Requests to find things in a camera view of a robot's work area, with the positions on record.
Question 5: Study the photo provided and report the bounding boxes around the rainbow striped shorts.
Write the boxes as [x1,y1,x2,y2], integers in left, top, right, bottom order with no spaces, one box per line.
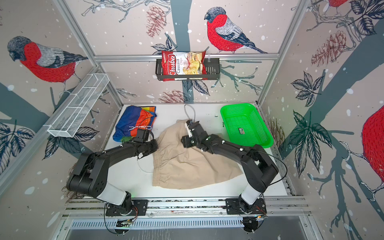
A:
[113,106,157,143]

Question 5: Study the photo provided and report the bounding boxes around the beige shorts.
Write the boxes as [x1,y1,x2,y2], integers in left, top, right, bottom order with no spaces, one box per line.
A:
[152,120,243,190]

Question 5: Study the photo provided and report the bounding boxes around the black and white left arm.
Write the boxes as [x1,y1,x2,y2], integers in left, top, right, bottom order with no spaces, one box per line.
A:
[66,129,158,217]

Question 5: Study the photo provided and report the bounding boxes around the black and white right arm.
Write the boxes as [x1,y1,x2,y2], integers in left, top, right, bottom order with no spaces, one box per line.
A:
[181,120,279,214]

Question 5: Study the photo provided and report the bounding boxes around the green plastic tray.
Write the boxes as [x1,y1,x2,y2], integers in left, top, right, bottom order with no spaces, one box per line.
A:
[220,103,274,149]

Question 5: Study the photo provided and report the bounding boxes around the red cassava chips bag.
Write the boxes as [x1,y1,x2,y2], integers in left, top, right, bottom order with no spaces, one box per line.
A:
[161,51,207,81]

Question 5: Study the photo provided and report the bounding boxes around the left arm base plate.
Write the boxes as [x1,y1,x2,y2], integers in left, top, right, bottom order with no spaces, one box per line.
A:
[105,200,148,217]

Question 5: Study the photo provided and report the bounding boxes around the black wire basket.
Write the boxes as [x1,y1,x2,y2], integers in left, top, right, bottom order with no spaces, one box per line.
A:
[155,58,221,82]

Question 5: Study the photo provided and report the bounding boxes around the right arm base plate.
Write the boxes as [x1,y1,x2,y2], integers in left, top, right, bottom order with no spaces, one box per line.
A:
[223,197,267,216]

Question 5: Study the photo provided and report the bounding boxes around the white wire mesh shelf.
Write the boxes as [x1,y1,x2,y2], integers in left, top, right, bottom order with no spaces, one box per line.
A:
[48,73,110,138]

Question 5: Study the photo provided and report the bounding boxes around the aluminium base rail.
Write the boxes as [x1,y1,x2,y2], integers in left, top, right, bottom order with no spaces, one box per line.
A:
[61,196,312,219]

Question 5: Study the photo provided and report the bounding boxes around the aluminium horizontal frame bar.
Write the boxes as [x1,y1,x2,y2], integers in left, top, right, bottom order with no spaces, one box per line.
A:
[94,53,280,63]

